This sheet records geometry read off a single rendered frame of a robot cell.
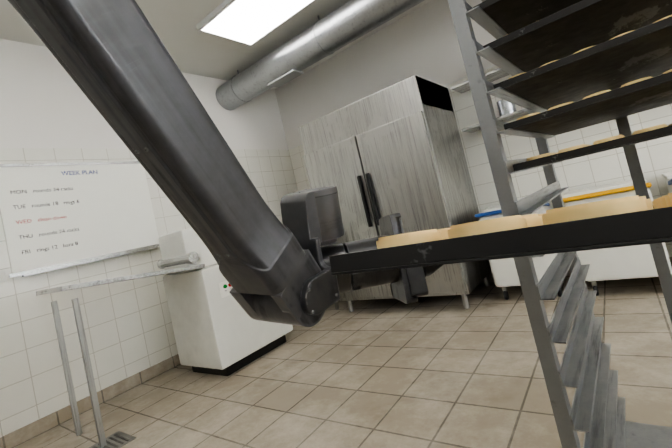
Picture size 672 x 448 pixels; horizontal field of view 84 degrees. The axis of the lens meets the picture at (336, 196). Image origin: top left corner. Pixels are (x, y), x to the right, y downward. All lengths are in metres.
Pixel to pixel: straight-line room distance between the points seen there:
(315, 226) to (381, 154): 3.05
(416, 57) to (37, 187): 3.72
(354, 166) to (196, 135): 3.32
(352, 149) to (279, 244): 3.28
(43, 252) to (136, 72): 3.40
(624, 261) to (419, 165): 1.61
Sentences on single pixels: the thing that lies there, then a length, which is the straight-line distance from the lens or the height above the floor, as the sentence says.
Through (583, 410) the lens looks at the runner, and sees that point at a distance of 1.08.
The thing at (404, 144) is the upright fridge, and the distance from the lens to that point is 3.33.
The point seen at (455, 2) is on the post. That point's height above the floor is 1.43.
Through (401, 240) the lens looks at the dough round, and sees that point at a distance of 0.27.
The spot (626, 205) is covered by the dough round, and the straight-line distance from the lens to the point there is 0.24.
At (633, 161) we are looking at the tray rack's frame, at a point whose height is 0.99.
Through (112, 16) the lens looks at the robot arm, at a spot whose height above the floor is 1.19.
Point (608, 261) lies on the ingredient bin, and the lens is 3.35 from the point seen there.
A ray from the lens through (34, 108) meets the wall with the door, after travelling 3.95.
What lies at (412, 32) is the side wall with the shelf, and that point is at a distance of 4.51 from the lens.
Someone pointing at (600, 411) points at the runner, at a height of 0.41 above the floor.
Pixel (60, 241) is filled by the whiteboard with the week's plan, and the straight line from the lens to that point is 3.69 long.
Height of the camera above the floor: 1.04
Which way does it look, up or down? 3 degrees up
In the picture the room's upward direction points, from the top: 13 degrees counter-clockwise
